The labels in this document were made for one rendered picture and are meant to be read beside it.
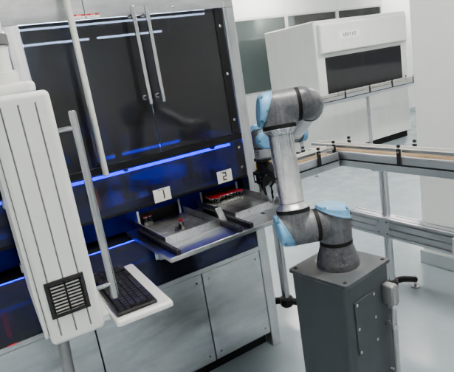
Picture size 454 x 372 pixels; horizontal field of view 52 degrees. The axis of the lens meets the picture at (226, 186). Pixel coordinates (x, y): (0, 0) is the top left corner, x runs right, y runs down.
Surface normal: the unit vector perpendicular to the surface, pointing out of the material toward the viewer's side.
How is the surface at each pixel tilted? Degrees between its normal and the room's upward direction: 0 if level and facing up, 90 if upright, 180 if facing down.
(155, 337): 90
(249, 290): 90
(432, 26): 90
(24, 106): 90
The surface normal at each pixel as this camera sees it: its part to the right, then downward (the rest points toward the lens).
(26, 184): 0.48, 0.14
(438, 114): -0.83, 0.25
